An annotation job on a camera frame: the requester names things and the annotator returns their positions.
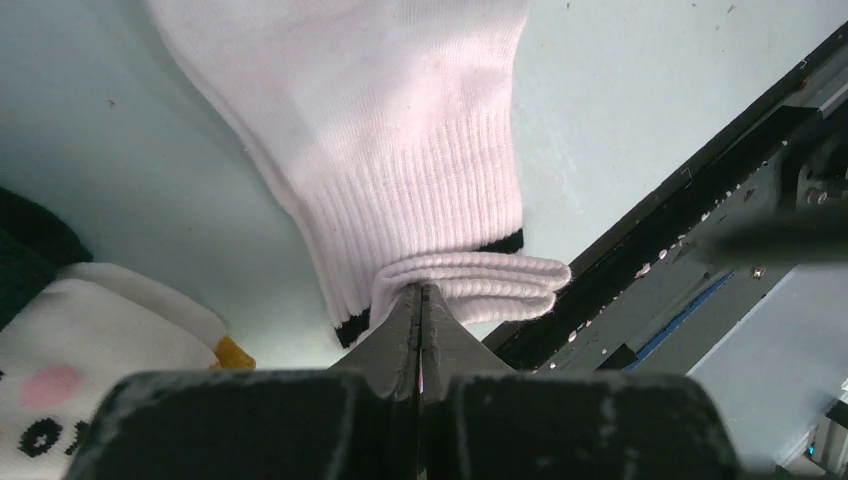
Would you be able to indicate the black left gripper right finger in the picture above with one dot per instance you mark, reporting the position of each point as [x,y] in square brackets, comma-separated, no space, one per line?
[483,420]

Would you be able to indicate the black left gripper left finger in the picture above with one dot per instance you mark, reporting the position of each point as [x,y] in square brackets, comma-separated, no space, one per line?
[358,419]

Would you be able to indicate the white sock with black stripes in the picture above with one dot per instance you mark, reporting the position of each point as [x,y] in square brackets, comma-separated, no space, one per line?
[383,130]

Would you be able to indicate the green snowman sock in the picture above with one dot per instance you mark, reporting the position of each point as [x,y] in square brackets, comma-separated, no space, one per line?
[71,328]

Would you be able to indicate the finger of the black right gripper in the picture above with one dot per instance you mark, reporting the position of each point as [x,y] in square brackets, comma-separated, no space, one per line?
[809,236]

